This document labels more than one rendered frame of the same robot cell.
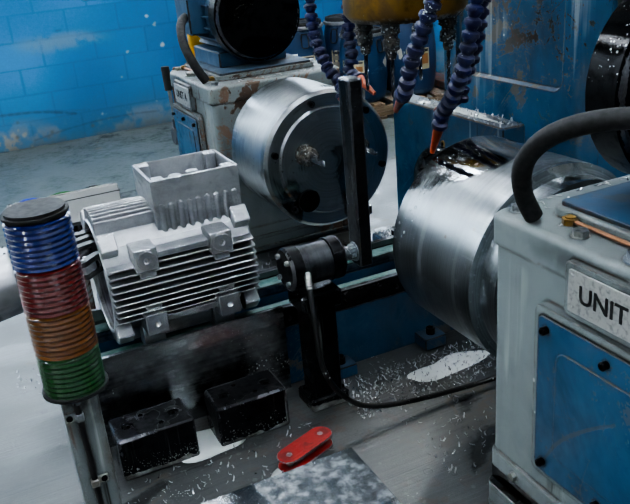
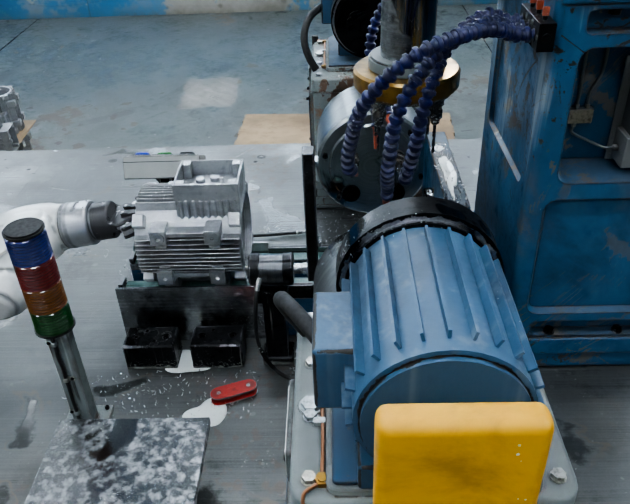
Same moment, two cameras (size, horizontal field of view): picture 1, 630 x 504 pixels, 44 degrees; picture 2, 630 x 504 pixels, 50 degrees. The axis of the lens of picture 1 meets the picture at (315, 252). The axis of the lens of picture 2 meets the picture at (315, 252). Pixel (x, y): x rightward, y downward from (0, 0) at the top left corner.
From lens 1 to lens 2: 0.59 m
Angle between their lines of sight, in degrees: 25
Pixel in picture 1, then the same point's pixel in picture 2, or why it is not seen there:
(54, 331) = (30, 299)
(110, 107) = not seen: outside the picture
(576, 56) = (528, 162)
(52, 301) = (27, 283)
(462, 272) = not seen: hidden behind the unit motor
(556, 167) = not seen: hidden behind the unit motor
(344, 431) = (270, 387)
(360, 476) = (195, 441)
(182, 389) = (186, 319)
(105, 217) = (145, 199)
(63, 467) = (104, 344)
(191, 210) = (200, 208)
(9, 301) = (79, 239)
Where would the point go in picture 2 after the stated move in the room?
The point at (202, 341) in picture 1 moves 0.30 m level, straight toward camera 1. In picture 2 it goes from (200, 294) to (129, 406)
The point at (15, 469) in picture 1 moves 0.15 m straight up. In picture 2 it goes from (81, 334) to (63, 277)
